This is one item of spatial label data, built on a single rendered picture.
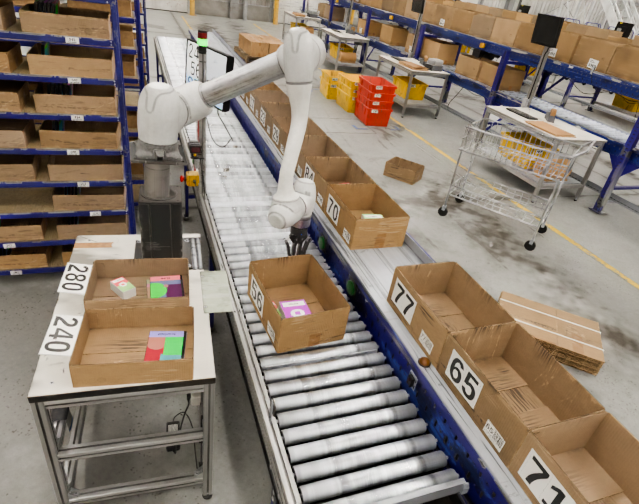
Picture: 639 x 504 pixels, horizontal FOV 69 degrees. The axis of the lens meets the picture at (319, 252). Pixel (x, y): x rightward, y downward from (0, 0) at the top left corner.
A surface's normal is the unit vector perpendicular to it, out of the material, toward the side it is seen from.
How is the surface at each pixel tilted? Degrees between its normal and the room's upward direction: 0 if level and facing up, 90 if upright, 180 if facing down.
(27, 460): 0
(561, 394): 89
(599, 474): 1
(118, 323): 88
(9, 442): 0
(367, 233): 91
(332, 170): 89
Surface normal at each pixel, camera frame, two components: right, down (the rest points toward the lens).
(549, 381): -0.93, 0.05
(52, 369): 0.14, -0.84
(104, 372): 0.21, 0.55
